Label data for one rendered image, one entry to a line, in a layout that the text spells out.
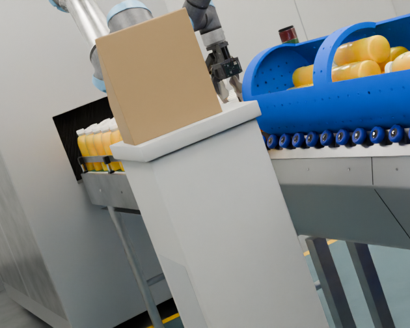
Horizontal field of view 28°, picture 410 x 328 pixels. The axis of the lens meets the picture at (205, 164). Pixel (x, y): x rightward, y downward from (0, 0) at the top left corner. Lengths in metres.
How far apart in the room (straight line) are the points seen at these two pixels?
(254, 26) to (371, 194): 5.18
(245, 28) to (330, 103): 5.10
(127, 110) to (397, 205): 0.72
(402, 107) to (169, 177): 0.57
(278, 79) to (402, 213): 0.68
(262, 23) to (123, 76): 5.35
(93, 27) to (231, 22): 4.85
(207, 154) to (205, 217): 0.15
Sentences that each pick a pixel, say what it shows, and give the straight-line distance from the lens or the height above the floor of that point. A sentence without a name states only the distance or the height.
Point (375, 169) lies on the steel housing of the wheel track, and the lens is 2.11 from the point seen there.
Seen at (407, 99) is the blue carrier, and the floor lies 1.05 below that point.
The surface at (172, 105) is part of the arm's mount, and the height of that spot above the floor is 1.21.
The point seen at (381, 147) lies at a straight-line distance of 2.08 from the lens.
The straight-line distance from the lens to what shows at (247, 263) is 2.04.
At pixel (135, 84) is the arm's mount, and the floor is 1.29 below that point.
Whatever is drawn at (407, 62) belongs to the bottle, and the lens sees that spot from 1.94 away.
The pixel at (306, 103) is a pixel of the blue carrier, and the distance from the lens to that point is 2.22.
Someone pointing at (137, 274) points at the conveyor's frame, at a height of 0.37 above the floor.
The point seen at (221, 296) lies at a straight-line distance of 2.03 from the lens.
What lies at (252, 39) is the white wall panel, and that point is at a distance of 7.22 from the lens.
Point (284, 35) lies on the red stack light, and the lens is 3.10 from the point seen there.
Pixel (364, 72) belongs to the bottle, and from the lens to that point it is 2.10.
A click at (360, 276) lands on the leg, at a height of 0.43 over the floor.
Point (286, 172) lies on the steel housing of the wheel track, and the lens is 2.47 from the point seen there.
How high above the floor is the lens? 1.35
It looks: 9 degrees down
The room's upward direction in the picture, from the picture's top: 20 degrees counter-clockwise
